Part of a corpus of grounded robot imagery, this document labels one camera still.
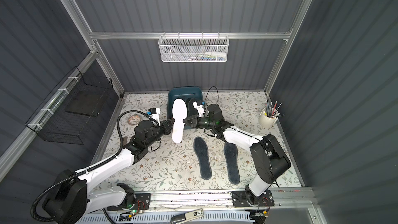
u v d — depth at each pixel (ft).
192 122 2.68
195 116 2.38
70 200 1.32
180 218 2.15
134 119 3.45
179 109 2.64
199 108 2.53
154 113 2.36
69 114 2.40
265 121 3.09
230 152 2.92
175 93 3.88
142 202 2.37
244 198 2.42
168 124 2.37
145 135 2.03
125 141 3.06
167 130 2.32
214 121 2.22
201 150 2.95
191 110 2.51
